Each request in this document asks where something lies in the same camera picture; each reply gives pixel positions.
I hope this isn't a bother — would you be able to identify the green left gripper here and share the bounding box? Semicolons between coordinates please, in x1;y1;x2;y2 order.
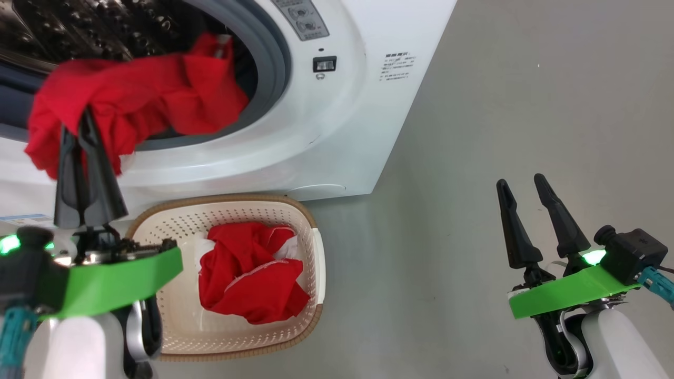
39;105;184;320

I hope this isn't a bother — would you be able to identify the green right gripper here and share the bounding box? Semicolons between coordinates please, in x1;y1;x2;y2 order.
496;174;643;320

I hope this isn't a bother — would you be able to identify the plain red garment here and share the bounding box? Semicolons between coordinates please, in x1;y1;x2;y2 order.
25;33;249;179

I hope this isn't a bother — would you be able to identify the red garment with white trim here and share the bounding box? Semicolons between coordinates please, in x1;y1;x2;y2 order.
197;222;311;325

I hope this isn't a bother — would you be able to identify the cream perforated laundry basket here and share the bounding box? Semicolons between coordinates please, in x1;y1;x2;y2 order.
125;194;326;362

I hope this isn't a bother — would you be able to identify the white front-load washing machine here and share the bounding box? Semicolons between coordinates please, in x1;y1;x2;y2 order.
0;0;458;223

